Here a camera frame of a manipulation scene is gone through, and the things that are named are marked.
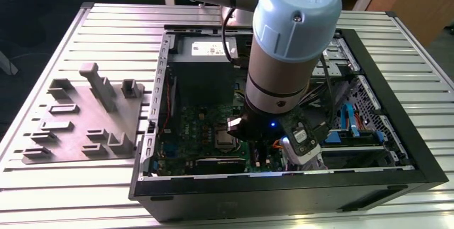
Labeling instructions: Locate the metal socket cover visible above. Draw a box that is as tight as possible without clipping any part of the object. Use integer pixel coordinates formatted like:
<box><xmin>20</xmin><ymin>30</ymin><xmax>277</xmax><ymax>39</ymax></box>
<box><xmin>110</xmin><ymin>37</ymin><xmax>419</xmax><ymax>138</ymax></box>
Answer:
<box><xmin>211</xmin><ymin>125</ymin><xmax>235</xmax><ymax>152</ymax></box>

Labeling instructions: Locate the grey parts rack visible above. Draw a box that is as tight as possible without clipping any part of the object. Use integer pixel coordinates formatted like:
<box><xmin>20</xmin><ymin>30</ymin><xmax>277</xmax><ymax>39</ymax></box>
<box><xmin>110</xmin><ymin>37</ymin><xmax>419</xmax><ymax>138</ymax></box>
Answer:
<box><xmin>20</xmin><ymin>63</ymin><xmax>148</xmax><ymax>165</ymax></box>

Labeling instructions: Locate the thin red wire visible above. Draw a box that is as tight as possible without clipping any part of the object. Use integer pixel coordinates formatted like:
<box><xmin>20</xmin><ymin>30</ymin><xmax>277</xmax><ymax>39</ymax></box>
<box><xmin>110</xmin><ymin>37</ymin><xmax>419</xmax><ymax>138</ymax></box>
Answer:
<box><xmin>163</xmin><ymin>76</ymin><xmax>179</xmax><ymax>135</ymax></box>

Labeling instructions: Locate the blue board connector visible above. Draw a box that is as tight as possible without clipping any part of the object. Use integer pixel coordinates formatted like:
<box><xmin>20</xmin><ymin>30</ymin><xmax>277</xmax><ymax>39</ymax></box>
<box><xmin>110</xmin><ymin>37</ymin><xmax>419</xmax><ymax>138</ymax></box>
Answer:
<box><xmin>163</xmin><ymin>143</ymin><xmax>178</xmax><ymax>158</ymax></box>

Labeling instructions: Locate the grey power supply unit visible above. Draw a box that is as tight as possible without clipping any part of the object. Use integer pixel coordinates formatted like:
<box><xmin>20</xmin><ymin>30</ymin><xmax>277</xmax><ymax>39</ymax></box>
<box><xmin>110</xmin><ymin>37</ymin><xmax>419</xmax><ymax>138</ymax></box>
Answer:
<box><xmin>166</xmin><ymin>36</ymin><xmax>250</xmax><ymax>107</ymax></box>

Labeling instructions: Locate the green motherboard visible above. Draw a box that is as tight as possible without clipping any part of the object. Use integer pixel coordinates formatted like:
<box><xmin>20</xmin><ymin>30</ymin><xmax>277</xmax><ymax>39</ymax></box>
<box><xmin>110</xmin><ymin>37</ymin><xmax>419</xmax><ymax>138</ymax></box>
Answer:
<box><xmin>151</xmin><ymin>104</ymin><xmax>289</xmax><ymax>175</ymax></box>

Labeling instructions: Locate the blue SATA wire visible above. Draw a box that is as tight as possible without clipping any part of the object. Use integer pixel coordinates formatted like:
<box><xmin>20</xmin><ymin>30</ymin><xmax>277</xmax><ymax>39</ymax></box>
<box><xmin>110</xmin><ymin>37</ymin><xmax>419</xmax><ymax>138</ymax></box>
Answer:
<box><xmin>339</xmin><ymin>102</ymin><xmax>361</xmax><ymax>137</ymax></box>

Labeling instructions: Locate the metal disk bay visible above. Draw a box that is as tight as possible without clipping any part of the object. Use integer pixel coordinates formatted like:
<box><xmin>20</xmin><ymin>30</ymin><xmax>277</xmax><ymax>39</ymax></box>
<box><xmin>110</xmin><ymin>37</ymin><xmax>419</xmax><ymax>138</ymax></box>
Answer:
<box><xmin>317</xmin><ymin>129</ymin><xmax>403</xmax><ymax>171</ymax></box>

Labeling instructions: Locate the brown wooden cabinet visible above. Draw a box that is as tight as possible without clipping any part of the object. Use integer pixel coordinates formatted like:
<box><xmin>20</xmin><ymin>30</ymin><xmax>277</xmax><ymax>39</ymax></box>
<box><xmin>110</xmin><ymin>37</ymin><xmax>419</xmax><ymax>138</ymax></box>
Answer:
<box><xmin>367</xmin><ymin>0</ymin><xmax>454</xmax><ymax>47</ymax></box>

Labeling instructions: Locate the blue disk carrier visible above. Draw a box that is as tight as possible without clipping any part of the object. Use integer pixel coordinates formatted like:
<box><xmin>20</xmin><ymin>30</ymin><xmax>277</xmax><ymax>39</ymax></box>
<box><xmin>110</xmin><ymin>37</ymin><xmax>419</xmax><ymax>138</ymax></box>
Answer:
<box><xmin>321</xmin><ymin>130</ymin><xmax>386</xmax><ymax>146</ymax></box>

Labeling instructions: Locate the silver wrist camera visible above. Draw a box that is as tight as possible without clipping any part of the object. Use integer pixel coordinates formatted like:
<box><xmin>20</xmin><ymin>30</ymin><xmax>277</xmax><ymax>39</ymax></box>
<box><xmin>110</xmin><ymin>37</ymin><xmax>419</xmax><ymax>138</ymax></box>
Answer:
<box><xmin>279</xmin><ymin>108</ymin><xmax>323</xmax><ymax>166</ymax></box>

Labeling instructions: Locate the black PC case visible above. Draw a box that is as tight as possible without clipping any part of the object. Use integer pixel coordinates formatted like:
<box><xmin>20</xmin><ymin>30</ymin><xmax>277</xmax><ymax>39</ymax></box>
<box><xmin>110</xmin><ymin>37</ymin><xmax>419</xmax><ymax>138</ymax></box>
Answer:
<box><xmin>128</xmin><ymin>23</ymin><xmax>450</xmax><ymax>223</ymax></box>

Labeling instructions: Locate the silver CPU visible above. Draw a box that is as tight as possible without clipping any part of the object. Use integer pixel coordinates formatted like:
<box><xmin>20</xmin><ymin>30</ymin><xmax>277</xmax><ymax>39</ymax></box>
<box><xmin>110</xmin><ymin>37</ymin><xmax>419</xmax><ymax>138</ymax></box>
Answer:
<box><xmin>215</xmin><ymin>130</ymin><xmax>233</xmax><ymax>146</ymax></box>

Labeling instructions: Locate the black graphics card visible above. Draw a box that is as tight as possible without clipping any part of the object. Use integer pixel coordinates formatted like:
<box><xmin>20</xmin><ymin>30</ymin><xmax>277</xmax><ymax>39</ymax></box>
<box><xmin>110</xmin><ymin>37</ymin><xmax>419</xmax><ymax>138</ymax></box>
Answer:
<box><xmin>192</xmin><ymin>157</ymin><xmax>247</xmax><ymax>175</ymax></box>

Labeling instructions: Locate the red disk power wire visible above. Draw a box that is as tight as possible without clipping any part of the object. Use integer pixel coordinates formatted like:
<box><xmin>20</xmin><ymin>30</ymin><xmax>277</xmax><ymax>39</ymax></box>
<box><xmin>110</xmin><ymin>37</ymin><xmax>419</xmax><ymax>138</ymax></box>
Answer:
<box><xmin>355</xmin><ymin>117</ymin><xmax>373</xmax><ymax>134</ymax></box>

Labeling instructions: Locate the black camera cable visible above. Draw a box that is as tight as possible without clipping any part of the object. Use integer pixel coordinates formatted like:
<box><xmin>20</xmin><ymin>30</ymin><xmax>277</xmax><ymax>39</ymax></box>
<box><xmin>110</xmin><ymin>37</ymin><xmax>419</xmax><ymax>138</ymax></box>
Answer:
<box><xmin>219</xmin><ymin>0</ymin><xmax>243</xmax><ymax>66</ymax></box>

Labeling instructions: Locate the metal drive cage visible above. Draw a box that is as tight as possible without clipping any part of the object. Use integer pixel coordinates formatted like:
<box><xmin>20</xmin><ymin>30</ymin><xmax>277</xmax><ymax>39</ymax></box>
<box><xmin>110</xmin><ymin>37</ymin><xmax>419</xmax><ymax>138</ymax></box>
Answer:
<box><xmin>311</xmin><ymin>37</ymin><xmax>359</xmax><ymax>81</ymax></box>

